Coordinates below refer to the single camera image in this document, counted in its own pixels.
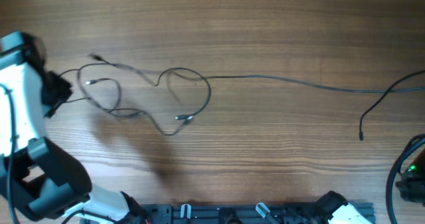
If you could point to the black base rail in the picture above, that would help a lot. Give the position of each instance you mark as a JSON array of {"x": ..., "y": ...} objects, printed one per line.
[{"x": 260, "y": 213}]

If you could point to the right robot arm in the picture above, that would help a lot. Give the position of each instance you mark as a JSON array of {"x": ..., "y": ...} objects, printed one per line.
[{"x": 333, "y": 208}]

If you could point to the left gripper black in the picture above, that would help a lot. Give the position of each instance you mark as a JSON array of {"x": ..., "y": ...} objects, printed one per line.
[{"x": 54, "y": 105}]

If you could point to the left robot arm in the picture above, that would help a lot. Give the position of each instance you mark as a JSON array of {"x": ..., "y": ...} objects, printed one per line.
[{"x": 38, "y": 178}]

